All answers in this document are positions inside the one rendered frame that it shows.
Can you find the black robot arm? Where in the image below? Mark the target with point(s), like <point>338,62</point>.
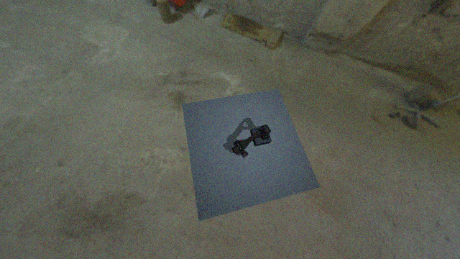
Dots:
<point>243,143</point>

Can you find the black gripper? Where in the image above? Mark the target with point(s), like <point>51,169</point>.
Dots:
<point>243,152</point>

